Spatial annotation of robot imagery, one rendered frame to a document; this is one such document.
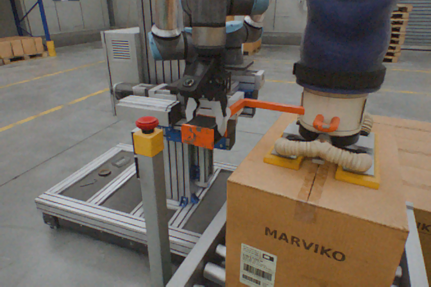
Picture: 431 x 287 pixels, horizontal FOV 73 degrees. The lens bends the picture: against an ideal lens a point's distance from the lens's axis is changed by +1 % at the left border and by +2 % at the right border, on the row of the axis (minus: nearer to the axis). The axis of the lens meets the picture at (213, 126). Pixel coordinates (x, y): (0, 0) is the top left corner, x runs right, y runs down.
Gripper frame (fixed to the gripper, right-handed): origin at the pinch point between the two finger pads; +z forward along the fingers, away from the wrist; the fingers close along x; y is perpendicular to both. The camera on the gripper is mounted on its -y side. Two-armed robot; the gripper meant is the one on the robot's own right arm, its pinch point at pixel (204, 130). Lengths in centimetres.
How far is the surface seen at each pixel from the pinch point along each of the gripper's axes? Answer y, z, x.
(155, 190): 3.7, 27.2, 20.6
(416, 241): 45, 48, -59
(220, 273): 5, 53, -3
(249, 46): 732, 79, 259
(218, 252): 13, 54, 2
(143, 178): 3.2, 23.5, 24.6
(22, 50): 388, 82, 737
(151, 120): 6.0, 3.7, 21.7
